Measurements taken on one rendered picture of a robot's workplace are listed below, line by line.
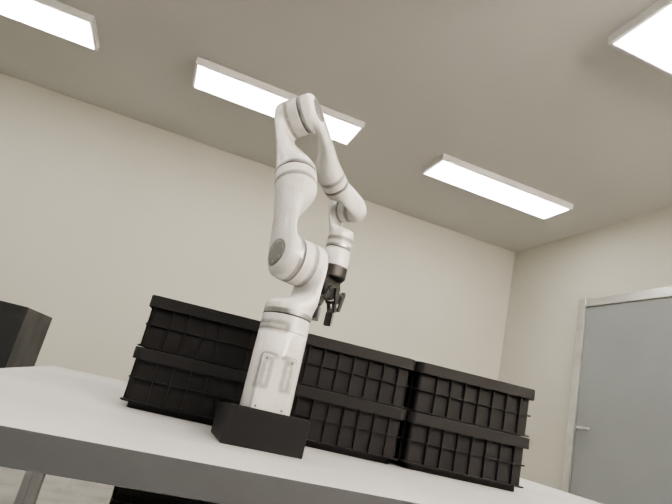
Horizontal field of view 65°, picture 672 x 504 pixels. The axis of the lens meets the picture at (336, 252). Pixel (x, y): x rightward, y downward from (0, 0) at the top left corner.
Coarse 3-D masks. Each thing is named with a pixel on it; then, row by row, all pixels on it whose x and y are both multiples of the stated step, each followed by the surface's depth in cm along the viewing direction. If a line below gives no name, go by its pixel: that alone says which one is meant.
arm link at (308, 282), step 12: (312, 252) 100; (324, 252) 102; (312, 264) 99; (324, 264) 101; (300, 276) 99; (312, 276) 100; (324, 276) 100; (300, 288) 102; (312, 288) 100; (276, 300) 96; (288, 300) 96; (300, 300) 97; (312, 300) 98; (288, 312) 95; (300, 312) 96; (312, 312) 98
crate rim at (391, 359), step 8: (312, 336) 114; (320, 336) 115; (312, 344) 114; (320, 344) 114; (328, 344) 115; (336, 344) 115; (344, 344) 115; (352, 344) 116; (344, 352) 115; (352, 352) 115; (360, 352) 116; (368, 352) 116; (376, 352) 116; (384, 352) 117; (376, 360) 116; (384, 360) 116; (392, 360) 117; (400, 360) 117; (408, 360) 117; (408, 368) 117
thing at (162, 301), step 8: (152, 296) 111; (160, 296) 110; (152, 304) 110; (160, 304) 110; (168, 304) 110; (176, 304) 110; (184, 304) 111; (192, 304) 111; (184, 312) 110; (192, 312) 111; (200, 312) 111; (208, 312) 111; (216, 312) 112; (224, 312) 112; (216, 320) 111; (224, 320) 111; (232, 320) 112; (240, 320) 112; (248, 320) 112; (256, 320) 113; (248, 328) 112; (256, 328) 112
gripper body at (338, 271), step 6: (330, 264) 139; (330, 270) 138; (336, 270) 138; (342, 270) 139; (330, 276) 139; (336, 276) 138; (342, 276) 139; (324, 282) 137; (330, 282) 139; (336, 282) 141; (324, 288) 137; (330, 294) 139
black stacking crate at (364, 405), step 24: (312, 408) 111; (336, 408) 113; (360, 408) 113; (384, 408) 114; (312, 432) 111; (336, 432) 112; (360, 432) 113; (384, 432) 114; (360, 456) 112; (384, 456) 112
